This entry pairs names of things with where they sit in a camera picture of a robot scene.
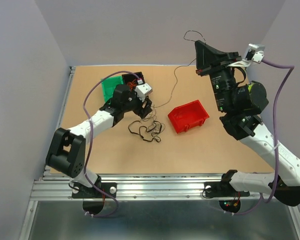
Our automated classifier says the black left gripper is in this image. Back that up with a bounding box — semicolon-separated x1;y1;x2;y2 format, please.
122;85;152;119

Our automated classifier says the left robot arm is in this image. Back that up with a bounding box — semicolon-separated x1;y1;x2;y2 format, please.
46;83;152;197

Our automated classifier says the purple camera cable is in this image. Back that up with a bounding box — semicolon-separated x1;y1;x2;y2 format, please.
224;61;295;216
83;71;143;218

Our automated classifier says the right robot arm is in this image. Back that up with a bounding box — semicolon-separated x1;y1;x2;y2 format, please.
194;40;300;207

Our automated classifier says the black plastic bin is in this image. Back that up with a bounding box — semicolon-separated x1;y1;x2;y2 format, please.
122;71;145;89

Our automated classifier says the grey thin cable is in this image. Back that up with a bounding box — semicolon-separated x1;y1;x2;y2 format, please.
141;106;165;133

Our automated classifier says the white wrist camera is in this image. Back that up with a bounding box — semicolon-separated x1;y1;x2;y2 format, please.
228;43;265;68
134;79;153;102

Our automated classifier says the orange cable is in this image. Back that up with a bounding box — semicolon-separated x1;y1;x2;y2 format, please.
127;78;140;91

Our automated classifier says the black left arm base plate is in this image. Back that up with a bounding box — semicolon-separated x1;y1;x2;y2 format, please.
69;181;117;199

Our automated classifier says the green plastic bin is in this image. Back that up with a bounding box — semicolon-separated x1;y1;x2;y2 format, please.
101;75;123;102

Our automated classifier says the red plastic bin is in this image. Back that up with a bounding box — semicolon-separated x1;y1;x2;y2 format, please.
168;100;209;134

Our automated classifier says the aluminium mounting rail frame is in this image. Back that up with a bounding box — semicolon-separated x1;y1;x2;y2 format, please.
19;65;300;240

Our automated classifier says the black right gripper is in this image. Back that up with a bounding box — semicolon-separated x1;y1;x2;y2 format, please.
195;39;243;113

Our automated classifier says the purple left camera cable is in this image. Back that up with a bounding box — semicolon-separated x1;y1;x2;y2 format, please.
83;71;143;218

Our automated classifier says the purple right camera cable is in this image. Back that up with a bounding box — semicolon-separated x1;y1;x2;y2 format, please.
224;61;295;216

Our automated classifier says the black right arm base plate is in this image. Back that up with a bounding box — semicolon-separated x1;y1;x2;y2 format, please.
202;181;250;199

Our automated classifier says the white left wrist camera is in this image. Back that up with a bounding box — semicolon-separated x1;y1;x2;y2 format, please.
134;79;153;102

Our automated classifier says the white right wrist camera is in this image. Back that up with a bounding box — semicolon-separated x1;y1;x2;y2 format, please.
228;43;265;68

